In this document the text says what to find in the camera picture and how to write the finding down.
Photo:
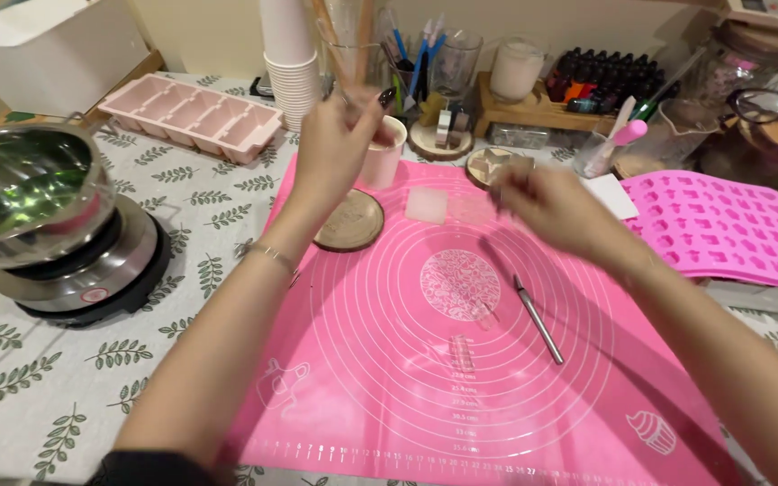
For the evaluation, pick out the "translucent white wax block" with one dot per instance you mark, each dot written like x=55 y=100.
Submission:
x=427 y=204

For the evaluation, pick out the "white paper card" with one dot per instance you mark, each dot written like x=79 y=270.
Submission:
x=615 y=194

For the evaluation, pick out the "pink cup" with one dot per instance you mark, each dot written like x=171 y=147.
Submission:
x=385 y=155

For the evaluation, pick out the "leaf-print tablecloth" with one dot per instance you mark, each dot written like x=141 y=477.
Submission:
x=58 y=378

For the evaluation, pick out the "cup of pens and tools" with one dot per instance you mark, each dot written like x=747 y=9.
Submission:
x=412 y=74

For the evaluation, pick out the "large lidded glass jar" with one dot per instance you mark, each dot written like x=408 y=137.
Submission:
x=740 y=74

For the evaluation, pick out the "glass jar candle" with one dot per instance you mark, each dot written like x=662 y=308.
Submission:
x=516 y=67

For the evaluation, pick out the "eyeglasses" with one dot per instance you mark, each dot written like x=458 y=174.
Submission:
x=777 y=108

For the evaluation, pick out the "magenta small-cavity silicone mould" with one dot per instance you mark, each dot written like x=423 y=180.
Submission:
x=726 y=226

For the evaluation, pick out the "small clear plastic piece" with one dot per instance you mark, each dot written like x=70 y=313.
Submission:
x=462 y=352

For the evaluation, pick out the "stack of white paper cups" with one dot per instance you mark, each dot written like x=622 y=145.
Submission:
x=292 y=64

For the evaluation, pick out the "silver craft knife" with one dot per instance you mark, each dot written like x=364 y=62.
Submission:
x=537 y=319

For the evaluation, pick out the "glass beaker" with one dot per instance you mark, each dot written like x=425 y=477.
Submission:
x=455 y=62

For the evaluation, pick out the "person's left hand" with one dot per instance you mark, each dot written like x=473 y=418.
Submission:
x=335 y=145

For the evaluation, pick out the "clear measuring cup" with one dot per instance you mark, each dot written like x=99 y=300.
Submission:
x=666 y=142

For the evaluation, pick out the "person's left fingers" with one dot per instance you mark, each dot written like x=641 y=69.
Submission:
x=370 y=111

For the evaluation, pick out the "glass measuring jug with sticks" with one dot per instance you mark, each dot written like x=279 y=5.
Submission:
x=352 y=47

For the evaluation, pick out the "wood slice with star cutter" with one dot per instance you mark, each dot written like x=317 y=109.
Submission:
x=490 y=165

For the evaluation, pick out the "wooden rack of dye bottles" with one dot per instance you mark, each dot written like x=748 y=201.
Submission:
x=578 y=94

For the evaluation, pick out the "electric hot plate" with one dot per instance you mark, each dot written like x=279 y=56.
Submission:
x=88 y=270

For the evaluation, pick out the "pink rectangular silicone mould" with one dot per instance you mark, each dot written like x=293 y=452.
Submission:
x=190 y=116

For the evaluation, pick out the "steel melting pot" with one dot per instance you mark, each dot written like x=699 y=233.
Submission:
x=24 y=192

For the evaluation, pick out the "wood slice with metal cutters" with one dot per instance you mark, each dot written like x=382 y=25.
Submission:
x=440 y=138

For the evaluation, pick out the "person's right hand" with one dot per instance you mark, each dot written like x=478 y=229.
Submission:
x=543 y=202

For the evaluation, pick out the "small glass with pink spatula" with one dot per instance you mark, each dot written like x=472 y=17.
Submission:
x=606 y=145

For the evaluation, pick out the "round wooden coaster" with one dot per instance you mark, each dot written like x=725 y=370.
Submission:
x=350 y=221

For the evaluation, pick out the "pink silicone baking mat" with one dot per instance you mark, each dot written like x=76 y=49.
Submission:
x=470 y=337

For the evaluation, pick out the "person's right fingers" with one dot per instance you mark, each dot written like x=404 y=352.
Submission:
x=514 y=185

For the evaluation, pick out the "white container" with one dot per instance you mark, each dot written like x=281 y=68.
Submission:
x=51 y=50

